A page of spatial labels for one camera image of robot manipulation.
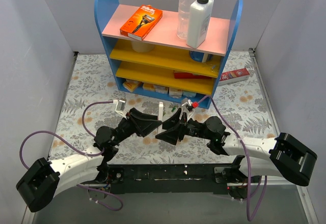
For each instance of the white remote control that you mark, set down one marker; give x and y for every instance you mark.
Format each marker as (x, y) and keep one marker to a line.
(160, 116)

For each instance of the red toothpaste box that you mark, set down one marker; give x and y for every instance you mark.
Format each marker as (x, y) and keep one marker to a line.
(234, 76)

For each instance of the clear plastic water bottle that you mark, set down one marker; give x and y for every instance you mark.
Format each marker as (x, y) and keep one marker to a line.
(183, 18)

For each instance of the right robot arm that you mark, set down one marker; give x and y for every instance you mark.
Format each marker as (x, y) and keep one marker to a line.
(283, 156)

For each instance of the red flat box on shelf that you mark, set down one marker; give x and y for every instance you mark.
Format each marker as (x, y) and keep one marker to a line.
(186, 75)

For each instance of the blue shelf with coloured boards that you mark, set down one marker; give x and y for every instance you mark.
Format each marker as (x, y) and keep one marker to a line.
(170, 53)

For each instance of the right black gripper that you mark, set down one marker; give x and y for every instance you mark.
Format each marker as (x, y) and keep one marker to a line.
(182, 126)

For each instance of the blue and white tub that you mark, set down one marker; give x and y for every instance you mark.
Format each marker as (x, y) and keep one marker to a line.
(200, 56)

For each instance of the orange razor box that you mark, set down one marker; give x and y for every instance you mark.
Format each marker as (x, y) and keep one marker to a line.
(141, 22)

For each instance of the white orange small box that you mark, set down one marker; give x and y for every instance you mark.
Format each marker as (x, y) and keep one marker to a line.
(175, 93)

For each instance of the floral table mat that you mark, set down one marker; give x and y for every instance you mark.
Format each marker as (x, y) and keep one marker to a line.
(87, 107)

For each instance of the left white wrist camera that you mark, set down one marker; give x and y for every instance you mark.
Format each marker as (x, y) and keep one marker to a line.
(120, 106)

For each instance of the white bottle with black cap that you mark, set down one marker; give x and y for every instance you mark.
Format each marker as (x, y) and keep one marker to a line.
(199, 18)

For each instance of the cream cylindrical container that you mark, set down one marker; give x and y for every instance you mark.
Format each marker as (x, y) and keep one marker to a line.
(141, 47)

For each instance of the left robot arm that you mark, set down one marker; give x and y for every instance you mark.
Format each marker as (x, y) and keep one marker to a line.
(45, 179)

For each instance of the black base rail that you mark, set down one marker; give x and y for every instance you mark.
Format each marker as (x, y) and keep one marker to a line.
(173, 178)

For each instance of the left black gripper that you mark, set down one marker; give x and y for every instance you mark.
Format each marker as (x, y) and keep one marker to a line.
(131, 121)

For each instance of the white blue small box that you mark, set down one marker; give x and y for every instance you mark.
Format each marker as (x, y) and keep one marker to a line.
(189, 94)

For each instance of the yellow and white small box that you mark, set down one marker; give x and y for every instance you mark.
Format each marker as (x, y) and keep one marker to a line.
(131, 86)

